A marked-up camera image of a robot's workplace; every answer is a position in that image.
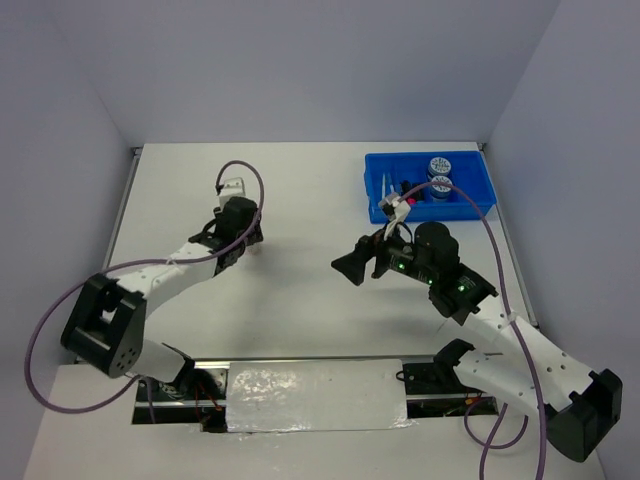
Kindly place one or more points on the pink capped eraser bottle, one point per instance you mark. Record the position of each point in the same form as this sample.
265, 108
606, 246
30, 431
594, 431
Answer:
254, 249

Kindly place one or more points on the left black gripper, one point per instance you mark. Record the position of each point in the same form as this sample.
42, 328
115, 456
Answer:
257, 236

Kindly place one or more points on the blue patterned round jar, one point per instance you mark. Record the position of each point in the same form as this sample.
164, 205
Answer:
439, 166

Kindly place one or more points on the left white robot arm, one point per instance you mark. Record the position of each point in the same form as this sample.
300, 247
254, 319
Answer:
106, 328

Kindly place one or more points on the blue labelled tub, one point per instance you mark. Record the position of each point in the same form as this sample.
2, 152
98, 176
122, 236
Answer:
440, 188

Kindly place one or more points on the silver foil plate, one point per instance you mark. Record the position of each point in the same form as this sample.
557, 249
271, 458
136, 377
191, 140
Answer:
310, 396

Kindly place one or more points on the pink black highlighter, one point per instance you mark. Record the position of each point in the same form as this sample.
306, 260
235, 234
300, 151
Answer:
406, 187

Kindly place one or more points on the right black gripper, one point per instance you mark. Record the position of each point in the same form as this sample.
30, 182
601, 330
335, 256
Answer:
353, 264

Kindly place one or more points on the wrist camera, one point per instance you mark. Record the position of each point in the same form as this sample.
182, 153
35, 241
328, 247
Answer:
230, 188
396, 210

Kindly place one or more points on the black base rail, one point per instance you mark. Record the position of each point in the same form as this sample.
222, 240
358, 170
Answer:
427, 397

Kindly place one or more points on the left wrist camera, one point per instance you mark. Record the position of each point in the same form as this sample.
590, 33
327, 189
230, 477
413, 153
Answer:
230, 188

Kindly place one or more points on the blue divided plastic bin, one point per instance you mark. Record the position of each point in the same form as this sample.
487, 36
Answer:
387, 173

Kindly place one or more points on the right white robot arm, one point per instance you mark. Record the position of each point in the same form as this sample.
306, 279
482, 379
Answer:
580, 405

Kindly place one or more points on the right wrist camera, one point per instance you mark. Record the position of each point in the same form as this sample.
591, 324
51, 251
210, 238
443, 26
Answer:
396, 210

